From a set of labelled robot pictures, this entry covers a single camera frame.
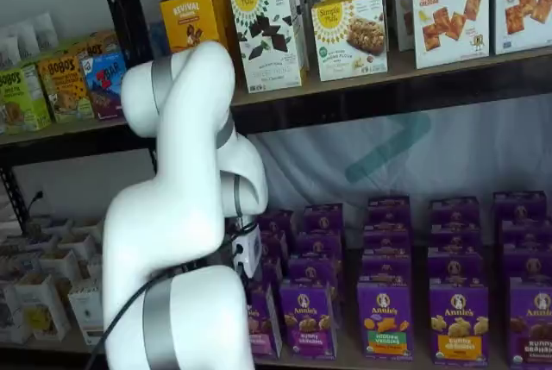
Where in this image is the purple Annie's box pink patch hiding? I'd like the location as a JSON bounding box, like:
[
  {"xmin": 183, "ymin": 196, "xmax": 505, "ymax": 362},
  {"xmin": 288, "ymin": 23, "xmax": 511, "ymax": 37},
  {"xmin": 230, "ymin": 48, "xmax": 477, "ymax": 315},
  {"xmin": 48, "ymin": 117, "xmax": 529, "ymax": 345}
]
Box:
[
  {"xmin": 260, "ymin": 230, "xmax": 290, "ymax": 260},
  {"xmin": 245, "ymin": 281, "xmax": 284, "ymax": 361},
  {"xmin": 257, "ymin": 255, "xmax": 285, "ymax": 292},
  {"xmin": 257, "ymin": 209, "xmax": 299, "ymax": 236}
]

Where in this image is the white snack pouch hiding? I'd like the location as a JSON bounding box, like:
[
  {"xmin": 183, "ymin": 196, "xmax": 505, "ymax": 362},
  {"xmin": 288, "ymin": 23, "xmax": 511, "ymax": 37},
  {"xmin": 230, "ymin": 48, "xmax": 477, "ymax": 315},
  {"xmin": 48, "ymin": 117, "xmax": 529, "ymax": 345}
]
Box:
[
  {"xmin": 7, "ymin": 22, "xmax": 39, "ymax": 62},
  {"xmin": 0, "ymin": 34, "xmax": 22, "ymax": 70},
  {"xmin": 31, "ymin": 10, "xmax": 60, "ymax": 51}
]

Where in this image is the yellow Revival snack box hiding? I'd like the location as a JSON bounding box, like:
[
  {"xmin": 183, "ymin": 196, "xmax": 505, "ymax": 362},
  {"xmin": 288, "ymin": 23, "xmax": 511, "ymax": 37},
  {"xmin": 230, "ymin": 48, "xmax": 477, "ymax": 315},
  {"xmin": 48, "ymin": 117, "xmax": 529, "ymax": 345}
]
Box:
[
  {"xmin": 187, "ymin": 0, "xmax": 239, "ymax": 83},
  {"xmin": 160, "ymin": 0, "xmax": 230, "ymax": 56}
]

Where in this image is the purple Annie's hidden veggies box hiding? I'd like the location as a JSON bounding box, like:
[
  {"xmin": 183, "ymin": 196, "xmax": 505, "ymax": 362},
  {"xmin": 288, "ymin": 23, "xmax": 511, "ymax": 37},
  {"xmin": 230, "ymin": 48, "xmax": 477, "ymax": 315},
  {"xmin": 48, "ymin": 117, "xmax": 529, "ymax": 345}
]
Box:
[
  {"xmin": 367, "ymin": 195, "xmax": 411, "ymax": 227},
  {"xmin": 363, "ymin": 222, "xmax": 412, "ymax": 256},
  {"xmin": 361, "ymin": 252, "xmax": 414, "ymax": 285},
  {"xmin": 356, "ymin": 280, "xmax": 416, "ymax": 362}
]

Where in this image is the blue Zbar box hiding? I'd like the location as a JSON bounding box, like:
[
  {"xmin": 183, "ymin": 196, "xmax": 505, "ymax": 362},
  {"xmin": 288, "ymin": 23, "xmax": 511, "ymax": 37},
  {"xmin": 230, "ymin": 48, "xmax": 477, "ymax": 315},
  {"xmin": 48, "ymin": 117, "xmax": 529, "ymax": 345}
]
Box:
[{"xmin": 78, "ymin": 51, "xmax": 131, "ymax": 122}]

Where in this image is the purple Annie's chocolate bunny box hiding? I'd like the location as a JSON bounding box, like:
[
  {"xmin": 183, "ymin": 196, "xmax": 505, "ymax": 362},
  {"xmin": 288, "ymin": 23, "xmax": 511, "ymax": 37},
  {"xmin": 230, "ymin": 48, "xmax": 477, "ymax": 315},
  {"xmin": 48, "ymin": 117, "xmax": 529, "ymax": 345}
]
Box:
[
  {"xmin": 501, "ymin": 246, "xmax": 552, "ymax": 280},
  {"xmin": 507, "ymin": 276, "xmax": 552, "ymax": 370},
  {"xmin": 492, "ymin": 190, "xmax": 548, "ymax": 223},
  {"xmin": 499, "ymin": 217, "xmax": 549, "ymax": 250}
]

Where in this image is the yellow Bobo's box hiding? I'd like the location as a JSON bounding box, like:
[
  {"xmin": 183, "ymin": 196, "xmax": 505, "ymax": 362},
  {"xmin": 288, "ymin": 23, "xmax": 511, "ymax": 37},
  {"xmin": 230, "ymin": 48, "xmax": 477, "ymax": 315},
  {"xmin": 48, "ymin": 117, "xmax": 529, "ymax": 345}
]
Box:
[
  {"xmin": 35, "ymin": 56, "xmax": 95, "ymax": 125},
  {"xmin": 70, "ymin": 30, "xmax": 121, "ymax": 60}
]

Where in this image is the purple Annie's box orange patch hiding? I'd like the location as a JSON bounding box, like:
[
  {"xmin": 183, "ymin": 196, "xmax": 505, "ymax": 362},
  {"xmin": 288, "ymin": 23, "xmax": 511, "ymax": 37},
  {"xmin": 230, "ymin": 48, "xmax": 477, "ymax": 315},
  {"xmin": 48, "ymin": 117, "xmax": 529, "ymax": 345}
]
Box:
[
  {"xmin": 430, "ymin": 195, "xmax": 481, "ymax": 227},
  {"xmin": 427, "ymin": 250, "xmax": 485, "ymax": 287},
  {"xmin": 430, "ymin": 222, "xmax": 483, "ymax": 254},
  {"xmin": 429, "ymin": 282, "xmax": 491, "ymax": 365}
]

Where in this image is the black power plug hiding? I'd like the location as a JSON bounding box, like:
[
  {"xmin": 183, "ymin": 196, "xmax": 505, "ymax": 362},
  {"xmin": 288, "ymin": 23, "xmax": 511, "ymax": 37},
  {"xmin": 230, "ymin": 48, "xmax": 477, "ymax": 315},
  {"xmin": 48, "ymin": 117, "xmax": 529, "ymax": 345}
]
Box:
[{"xmin": 27, "ymin": 190, "xmax": 47, "ymax": 216}]

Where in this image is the black metal shelf rack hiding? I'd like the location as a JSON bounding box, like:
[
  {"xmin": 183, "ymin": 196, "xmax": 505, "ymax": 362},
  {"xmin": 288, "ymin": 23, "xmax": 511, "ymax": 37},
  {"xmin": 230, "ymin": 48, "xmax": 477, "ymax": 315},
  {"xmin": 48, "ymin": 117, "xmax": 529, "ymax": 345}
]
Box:
[{"xmin": 95, "ymin": 0, "xmax": 552, "ymax": 177}]

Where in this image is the white snack box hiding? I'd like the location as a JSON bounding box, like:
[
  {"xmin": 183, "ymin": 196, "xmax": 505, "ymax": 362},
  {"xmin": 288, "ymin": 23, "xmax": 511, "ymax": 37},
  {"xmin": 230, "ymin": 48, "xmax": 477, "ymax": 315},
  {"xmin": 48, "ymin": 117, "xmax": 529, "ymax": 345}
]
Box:
[
  {"xmin": 37, "ymin": 248, "xmax": 84, "ymax": 285},
  {"xmin": 14, "ymin": 272, "xmax": 73, "ymax": 342},
  {"xmin": 0, "ymin": 252, "xmax": 45, "ymax": 281},
  {"xmin": 67, "ymin": 284, "xmax": 106, "ymax": 346},
  {"xmin": 57, "ymin": 230, "xmax": 99, "ymax": 262},
  {"xmin": 0, "ymin": 282, "xmax": 35, "ymax": 346}
]

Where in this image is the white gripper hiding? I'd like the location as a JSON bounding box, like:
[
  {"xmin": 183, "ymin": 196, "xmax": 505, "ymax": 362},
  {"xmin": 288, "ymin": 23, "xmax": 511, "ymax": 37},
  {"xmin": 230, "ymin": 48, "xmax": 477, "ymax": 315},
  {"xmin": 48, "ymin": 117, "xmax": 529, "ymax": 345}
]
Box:
[{"xmin": 230, "ymin": 225, "xmax": 263, "ymax": 280}]

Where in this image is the white backdrop with teal logo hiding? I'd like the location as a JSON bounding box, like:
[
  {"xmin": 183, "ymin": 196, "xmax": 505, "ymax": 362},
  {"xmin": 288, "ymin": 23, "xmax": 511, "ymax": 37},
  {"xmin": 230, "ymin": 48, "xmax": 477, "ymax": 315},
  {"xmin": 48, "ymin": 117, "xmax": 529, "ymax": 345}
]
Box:
[{"xmin": 247, "ymin": 92, "xmax": 552, "ymax": 251}]

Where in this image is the green Bobo's box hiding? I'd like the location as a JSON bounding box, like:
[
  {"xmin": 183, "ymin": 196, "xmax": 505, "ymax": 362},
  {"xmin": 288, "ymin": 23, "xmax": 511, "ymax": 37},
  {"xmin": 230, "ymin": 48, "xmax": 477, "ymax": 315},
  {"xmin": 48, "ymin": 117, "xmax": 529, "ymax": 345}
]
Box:
[{"xmin": 0, "ymin": 62, "xmax": 52, "ymax": 135}]

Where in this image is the orange pretzel crackers box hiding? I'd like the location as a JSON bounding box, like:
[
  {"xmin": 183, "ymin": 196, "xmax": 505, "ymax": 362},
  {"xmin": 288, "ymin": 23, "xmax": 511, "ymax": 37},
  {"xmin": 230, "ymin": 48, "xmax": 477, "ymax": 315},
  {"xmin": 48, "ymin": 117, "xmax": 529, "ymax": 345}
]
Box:
[
  {"xmin": 390, "ymin": 0, "xmax": 417, "ymax": 53},
  {"xmin": 409, "ymin": 0, "xmax": 492, "ymax": 71}
]

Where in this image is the blue pretzel crackers box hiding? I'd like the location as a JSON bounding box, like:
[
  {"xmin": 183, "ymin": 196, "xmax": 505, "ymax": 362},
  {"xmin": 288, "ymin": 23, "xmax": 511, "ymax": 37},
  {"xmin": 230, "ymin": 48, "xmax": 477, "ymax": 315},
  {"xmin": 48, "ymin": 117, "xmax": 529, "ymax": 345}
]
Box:
[{"xmin": 492, "ymin": 0, "xmax": 552, "ymax": 56}]

